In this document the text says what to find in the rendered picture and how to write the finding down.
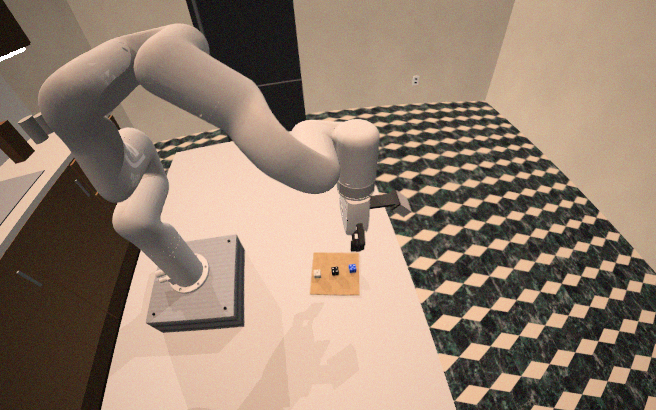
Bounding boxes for tan mat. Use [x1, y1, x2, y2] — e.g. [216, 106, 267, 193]
[310, 252, 359, 295]

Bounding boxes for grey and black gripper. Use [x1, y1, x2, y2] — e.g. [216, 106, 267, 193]
[337, 189, 374, 252]

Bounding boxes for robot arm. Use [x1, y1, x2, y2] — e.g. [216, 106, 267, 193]
[38, 24, 380, 294]

